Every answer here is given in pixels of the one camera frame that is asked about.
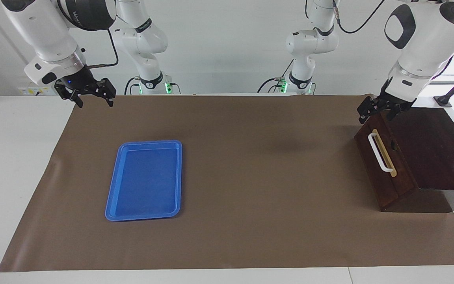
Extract dark wooden drawer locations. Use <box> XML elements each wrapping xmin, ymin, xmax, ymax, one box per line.
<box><xmin>355</xmin><ymin>114</ymin><xmax>420</xmax><ymax>211</ymax></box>

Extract white label strip yellow marks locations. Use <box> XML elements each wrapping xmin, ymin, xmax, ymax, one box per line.
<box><xmin>18</xmin><ymin>86</ymin><xmax>55</xmax><ymax>96</ymax></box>

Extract black base cable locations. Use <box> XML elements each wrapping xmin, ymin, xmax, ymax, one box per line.
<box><xmin>124</xmin><ymin>77</ymin><xmax>140</xmax><ymax>95</ymax></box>
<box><xmin>257</xmin><ymin>77</ymin><xmax>287</xmax><ymax>94</ymax></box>

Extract blue plastic tray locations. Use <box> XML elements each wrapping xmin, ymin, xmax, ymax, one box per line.
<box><xmin>105</xmin><ymin>140</ymin><xmax>183</xmax><ymax>222</ymax></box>

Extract dark wooden drawer cabinet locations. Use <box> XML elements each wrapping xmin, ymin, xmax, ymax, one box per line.
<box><xmin>354</xmin><ymin>106</ymin><xmax>454</xmax><ymax>213</ymax></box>

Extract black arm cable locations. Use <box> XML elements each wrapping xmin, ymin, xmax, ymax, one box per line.
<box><xmin>331</xmin><ymin>0</ymin><xmax>387</xmax><ymax>34</ymax></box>
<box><xmin>85</xmin><ymin>28</ymin><xmax>119</xmax><ymax>70</ymax></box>

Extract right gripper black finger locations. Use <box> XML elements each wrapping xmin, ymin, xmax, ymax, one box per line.
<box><xmin>95</xmin><ymin>78</ymin><xmax>117</xmax><ymax>107</ymax></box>
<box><xmin>55</xmin><ymin>82</ymin><xmax>84</xmax><ymax>108</ymax></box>

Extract brown paper table mat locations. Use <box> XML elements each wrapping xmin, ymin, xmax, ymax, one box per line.
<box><xmin>0</xmin><ymin>94</ymin><xmax>454</xmax><ymax>273</ymax></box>

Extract white drawer handle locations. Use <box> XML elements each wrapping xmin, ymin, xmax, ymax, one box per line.
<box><xmin>368</xmin><ymin>133</ymin><xmax>394</xmax><ymax>174</ymax></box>

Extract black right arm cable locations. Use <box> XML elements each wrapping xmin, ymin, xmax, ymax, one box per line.
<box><xmin>85</xmin><ymin>28</ymin><xmax>119</xmax><ymax>70</ymax></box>

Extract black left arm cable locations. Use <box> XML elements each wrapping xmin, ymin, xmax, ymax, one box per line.
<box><xmin>331</xmin><ymin>0</ymin><xmax>387</xmax><ymax>34</ymax></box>

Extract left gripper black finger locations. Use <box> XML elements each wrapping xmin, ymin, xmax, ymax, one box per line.
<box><xmin>386</xmin><ymin>105</ymin><xmax>403</xmax><ymax>121</ymax></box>
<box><xmin>357</xmin><ymin>96</ymin><xmax>385</xmax><ymax>125</ymax></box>

